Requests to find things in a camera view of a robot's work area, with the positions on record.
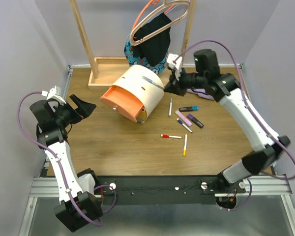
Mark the pink highlighter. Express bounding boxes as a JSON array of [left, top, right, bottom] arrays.
[[175, 110, 192, 127]]

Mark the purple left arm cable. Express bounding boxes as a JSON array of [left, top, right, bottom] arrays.
[[16, 91, 118, 227]]

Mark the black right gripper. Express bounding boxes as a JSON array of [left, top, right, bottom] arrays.
[[163, 66, 207, 97]]

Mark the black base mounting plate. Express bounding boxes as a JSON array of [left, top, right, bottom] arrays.
[[95, 175, 246, 206]]

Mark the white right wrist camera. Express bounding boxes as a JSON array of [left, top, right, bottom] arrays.
[[166, 53, 182, 81]]

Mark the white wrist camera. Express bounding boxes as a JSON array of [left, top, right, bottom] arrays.
[[41, 86, 66, 105], [166, 53, 182, 81]]

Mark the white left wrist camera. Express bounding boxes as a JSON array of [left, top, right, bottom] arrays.
[[41, 86, 66, 105]]

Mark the black purple highlighter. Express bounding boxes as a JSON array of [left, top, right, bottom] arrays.
[[187, 114, 204, 128]]

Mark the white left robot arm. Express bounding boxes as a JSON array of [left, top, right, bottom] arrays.
[[30, 91, 103, 232]]

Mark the purple folded cloth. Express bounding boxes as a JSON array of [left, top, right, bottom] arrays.
[[186, 88, 214, 100]]

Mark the black hanging garment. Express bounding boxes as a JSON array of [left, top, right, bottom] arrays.
[[132, 13, 172, 66]]

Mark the clear capped blue pen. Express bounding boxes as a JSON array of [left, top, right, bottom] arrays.
[[142, 76, 164, 90]]

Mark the red capped white marker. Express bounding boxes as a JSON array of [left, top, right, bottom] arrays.
[[160, 134, 182, 139]]

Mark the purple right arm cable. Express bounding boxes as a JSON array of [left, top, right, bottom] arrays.
[[177, 40, 295, 212]]

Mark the blue shark print cloth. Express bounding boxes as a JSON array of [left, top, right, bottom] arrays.
[[123, 35, 168, 75]]

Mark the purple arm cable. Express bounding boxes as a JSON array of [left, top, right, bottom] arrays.
[[16, 91, 118, 227], [177, 40, 295, 212]]

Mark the orange clothes hanger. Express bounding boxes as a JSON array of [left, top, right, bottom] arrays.
[[132, 0, 159, 30]]

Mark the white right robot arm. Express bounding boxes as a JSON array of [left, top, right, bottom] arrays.
[[164, 49, 291, 193]]

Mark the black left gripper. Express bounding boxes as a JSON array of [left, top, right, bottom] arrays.
[[54, 93, 96, 126]]

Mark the yellow capped white marker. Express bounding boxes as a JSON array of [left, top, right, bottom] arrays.
[[182, 134, 188, 156]]

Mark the blue capped white marker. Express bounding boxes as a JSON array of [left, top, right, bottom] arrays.
[[177, 118, 193, 133]]

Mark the black teal highlighter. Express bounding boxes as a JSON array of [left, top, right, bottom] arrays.
[[179, 106, 199, 112]]

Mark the pink clothes hanger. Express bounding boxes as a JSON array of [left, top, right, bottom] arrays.
[[128, 0, 193, 46]]

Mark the wooden clothes rack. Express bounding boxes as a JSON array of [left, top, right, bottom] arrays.
[[69, 0, 196, 91]]

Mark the aluminium frame rail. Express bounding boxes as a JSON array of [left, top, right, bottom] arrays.
[[29, 176, 292, 198]]

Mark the grey silver marker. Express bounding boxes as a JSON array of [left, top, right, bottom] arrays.
[[168, 98, 173, 117]]

